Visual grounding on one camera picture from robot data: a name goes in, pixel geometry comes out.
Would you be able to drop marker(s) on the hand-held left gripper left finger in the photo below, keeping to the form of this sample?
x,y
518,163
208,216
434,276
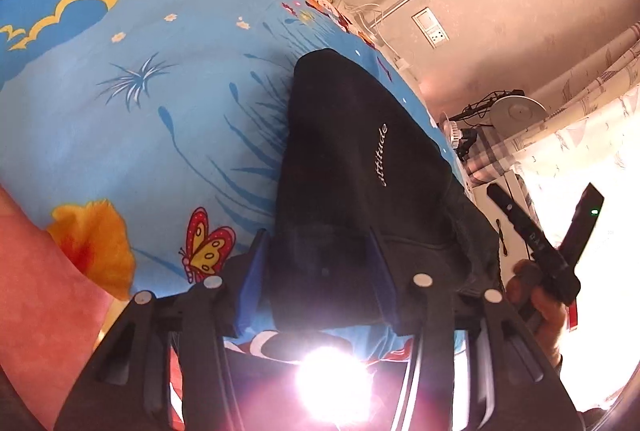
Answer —
x,y
253,291

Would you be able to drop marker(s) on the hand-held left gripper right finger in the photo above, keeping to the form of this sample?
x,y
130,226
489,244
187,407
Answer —
x,y
384,278

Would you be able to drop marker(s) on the black pants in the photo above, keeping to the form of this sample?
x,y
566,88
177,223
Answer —
x,y
360,171

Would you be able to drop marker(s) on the person's right hand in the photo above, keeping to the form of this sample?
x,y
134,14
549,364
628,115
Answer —
x,y
542,316

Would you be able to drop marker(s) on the white cabinet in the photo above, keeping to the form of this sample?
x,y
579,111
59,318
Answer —
x,y
515,196

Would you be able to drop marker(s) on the plaid cloth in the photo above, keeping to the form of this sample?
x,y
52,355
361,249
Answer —
x,y
489,152

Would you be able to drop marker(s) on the white printed curtain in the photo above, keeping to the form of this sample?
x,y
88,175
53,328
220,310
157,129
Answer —
x,y
585,131

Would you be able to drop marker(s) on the clear small lamp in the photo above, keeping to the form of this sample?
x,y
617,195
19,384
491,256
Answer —
x,y
452,131

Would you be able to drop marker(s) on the blue printed bedsheet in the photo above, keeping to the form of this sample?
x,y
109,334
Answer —
x,y
150,111

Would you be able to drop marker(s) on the pink cloth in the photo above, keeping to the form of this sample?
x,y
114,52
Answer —
x,y
45,311

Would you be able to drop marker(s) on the white wall socket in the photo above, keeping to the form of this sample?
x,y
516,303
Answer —
x,y
437,38

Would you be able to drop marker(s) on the white wall switch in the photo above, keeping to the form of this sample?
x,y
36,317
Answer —
x,y
425,18

